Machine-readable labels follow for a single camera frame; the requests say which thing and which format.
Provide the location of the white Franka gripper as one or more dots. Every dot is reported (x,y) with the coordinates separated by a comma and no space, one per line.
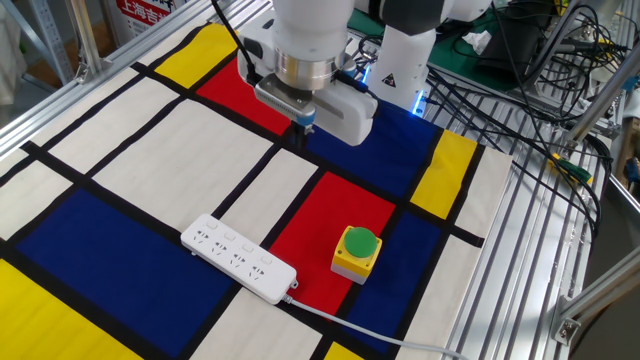
(350,120)

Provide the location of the white power strip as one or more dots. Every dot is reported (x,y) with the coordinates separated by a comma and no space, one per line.
(240,260)

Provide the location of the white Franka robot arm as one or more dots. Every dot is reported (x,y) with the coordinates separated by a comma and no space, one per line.
(310,30)

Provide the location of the yellow box green push button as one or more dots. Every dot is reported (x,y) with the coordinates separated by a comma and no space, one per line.
(357,252)

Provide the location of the Mondrian colour block tablecloth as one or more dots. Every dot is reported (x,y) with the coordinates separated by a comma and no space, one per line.
(175,150)

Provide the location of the green mat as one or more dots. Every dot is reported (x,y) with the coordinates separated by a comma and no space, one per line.
(450,62)

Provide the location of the red white Chinese sign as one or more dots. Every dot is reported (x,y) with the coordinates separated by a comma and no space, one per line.
(145,11)

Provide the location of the crumpled white paper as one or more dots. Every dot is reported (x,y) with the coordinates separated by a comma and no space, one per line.
(477,42)

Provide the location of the black bag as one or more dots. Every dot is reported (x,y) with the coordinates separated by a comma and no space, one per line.
(510,47)

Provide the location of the grey perforated steel upright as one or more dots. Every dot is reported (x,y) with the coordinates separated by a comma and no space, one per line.
(50,35)

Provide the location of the green yellow tool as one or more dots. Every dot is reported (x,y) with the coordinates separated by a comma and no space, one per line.
(575,171)

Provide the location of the white cloth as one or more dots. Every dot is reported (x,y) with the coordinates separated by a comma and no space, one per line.
(10,60)

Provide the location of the silver gripper-mounted camera box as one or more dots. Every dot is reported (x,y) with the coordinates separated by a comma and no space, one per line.
(282,97)

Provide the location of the aluminium upright post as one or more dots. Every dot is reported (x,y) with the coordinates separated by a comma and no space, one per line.
(84,35)

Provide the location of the aluminium table edge rail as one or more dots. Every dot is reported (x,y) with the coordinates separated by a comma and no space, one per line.
(60,102)

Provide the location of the thin aluminium slanted post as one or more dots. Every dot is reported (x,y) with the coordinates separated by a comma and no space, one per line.
(555,42)

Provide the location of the thick aluminium slanted post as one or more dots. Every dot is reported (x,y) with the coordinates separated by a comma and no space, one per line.
(605,95)

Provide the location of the aluminium beam with bracket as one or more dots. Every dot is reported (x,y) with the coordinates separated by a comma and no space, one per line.
(600,290)

